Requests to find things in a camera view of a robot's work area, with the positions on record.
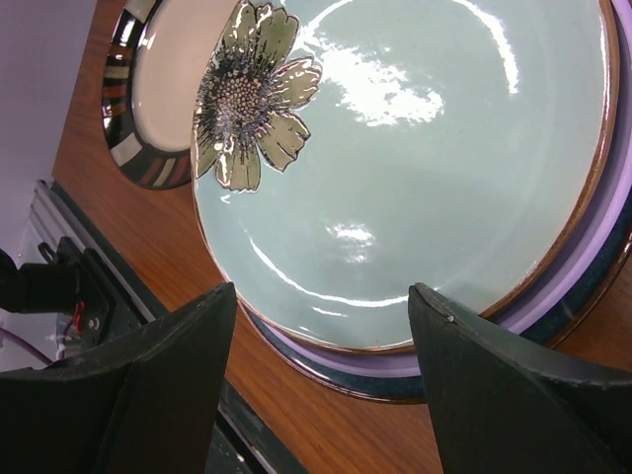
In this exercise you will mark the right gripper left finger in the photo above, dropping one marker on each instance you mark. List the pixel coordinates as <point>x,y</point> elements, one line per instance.
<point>144,402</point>

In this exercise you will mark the lavender bear plate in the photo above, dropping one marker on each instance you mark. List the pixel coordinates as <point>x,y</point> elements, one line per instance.
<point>613,190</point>

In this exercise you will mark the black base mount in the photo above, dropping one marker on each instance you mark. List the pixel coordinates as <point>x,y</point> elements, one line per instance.
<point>78,284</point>

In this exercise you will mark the mint flower plate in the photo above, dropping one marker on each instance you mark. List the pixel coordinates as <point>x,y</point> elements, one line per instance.
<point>454,143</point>

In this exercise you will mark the black rimmed cream plate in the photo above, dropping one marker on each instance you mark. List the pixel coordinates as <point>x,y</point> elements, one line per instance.
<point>155,61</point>

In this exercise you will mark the aluminium rail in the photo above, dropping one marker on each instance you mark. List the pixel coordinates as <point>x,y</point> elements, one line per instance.
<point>52,217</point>

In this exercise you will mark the dark blue branch plate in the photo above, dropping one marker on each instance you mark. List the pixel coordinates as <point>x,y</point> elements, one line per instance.
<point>397,379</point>

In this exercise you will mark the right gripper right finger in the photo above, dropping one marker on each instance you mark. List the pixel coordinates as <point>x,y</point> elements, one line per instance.
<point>500,403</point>

